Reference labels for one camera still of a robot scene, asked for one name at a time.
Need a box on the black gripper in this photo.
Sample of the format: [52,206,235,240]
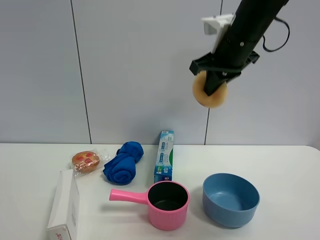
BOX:
[189,31,260,96]

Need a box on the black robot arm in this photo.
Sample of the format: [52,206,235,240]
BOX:
[189,0,289,96]

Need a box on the blue white toothpaste box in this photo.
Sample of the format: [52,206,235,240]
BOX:
[153,130,174,183]

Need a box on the blue plastic bowl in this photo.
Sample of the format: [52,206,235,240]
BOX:
[202,173,260,229]

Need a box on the rolled blue towel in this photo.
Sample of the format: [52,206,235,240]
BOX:
[102,141,144,185]

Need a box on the wrapped fruit-topped bun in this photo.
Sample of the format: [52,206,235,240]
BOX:
[70,148,111,178]

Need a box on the white cardboard box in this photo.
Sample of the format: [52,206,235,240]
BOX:
[47,169,80,240]

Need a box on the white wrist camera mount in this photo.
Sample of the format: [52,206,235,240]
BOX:
[201,13,236,54]

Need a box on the black cable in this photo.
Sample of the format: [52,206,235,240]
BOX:
[260,0,291,53]

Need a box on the pink saucepan with handle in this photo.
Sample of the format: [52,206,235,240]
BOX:
[109,180,190,231]

